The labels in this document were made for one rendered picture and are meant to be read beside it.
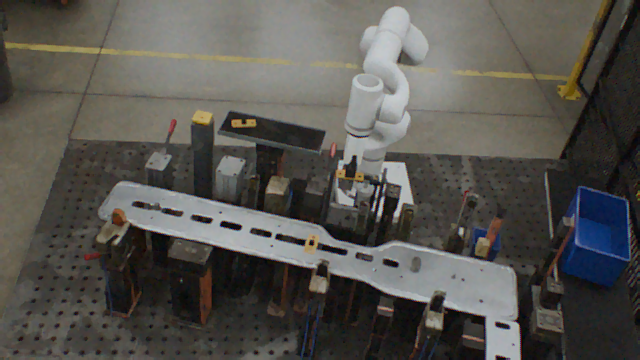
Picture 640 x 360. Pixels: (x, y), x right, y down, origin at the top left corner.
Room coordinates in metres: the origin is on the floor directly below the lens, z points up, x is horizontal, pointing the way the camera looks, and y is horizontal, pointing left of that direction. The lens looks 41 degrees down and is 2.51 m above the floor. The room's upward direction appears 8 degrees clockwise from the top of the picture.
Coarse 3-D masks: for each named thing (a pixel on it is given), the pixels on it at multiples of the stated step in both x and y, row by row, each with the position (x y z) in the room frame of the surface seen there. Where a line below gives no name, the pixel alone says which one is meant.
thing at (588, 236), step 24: (576, 192) 1.70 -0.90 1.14; (600, 192) 1.70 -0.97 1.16; (576, 216) 1.56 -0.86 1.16; (600, 216) 1.69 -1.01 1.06; (624, 216) 1.62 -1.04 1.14; (576, 240) 1.45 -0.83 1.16; (600, 240) 1.60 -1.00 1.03; (624, 240) 1.51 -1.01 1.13; (576, 264) 1.42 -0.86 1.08; (600, 264) 1.41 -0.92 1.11; (624, 264) 1.39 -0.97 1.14
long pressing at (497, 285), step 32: (128, 192) 1.54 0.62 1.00; (160, 192) 1.56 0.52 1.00; (160, 224) 1.42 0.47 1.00; (192, 224) 1.44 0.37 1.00; (256, 224) 1.48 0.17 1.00; (288, 224) 1.50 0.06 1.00; (256, 256) 1.35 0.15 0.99; (288, 256) 1.36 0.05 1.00; (320, 256) 1.38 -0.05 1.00; (352, 256) 1.39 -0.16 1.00; (384, 256) 1.41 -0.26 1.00; (416, 256) 1.43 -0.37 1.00; (448, 256) 1.45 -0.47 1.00; (384, 288) 1.28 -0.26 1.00; (416, 288) 1.30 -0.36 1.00; (448, 288) 1.32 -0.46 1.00; (480, 288) 1.34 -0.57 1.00; (512, 288) 1.35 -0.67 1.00; (512, 320) 1.23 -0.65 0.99
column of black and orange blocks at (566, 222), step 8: (560, 224) 1.49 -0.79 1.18; (568, 224) 1.47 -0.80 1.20; (560, 232) 1.47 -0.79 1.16; (568, 232) 1.47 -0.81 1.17; (552, 240) 1.49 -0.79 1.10; (560, 240) 1.47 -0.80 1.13; (552, 248) 1.47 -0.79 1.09; (560, 248) 1.47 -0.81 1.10; (544, 256) 1.50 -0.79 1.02; (552, 256) 1.47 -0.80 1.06; (544, 264) 1.47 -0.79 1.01; (552, 264) 1.46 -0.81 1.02; (536, 272) 1.49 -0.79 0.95; (544, 272) 1.47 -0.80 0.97; (536, 280) 1.47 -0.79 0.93; (544, 280) 1.46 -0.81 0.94; (528, 288) 1.49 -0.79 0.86; (520, 304) 1.49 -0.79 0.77
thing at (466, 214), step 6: (468, 192) 1.54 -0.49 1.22; (468, 198) 1.52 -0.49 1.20; (474, 198) 1.52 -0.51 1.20; (468, 204) 1.49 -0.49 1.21; (474, 204) 1.49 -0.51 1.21; (462, 210) 1.51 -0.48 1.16; (468, 210) 1.52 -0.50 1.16; (462, 216) 1.51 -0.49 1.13; (468, 216) 1.51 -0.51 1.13; (462, 222) 1.51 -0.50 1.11; (468, 222) 1.50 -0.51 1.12; (456, 228) 1.50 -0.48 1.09; (468, 228) 1.50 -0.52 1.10; (456, 234) 1.50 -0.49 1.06; (462, 240) 1.49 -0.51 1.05
